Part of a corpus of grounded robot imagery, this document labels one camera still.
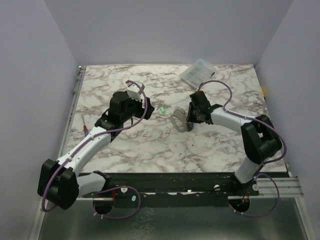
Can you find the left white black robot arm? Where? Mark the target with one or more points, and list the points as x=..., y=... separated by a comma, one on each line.
x=60, y=181

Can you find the clear plastic organizer box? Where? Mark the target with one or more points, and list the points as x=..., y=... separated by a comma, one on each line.
x=197, y=73

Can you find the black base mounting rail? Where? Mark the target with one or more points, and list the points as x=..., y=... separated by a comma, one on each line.
x=172, y=190

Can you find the red blue screwdriver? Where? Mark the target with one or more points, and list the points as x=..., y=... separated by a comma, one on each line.
x=85, y=129

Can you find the aluminium side rail left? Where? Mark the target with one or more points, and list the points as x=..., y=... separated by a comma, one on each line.
x=72, y=110

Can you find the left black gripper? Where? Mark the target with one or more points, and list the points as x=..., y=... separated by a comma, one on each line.
x=142, y=111

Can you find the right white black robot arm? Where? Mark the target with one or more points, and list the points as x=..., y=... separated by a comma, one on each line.
x=259, y=140

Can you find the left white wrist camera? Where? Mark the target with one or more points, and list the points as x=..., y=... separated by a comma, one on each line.
x=134, y=92

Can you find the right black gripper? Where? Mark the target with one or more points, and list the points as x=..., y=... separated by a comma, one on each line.
x=190, y=113

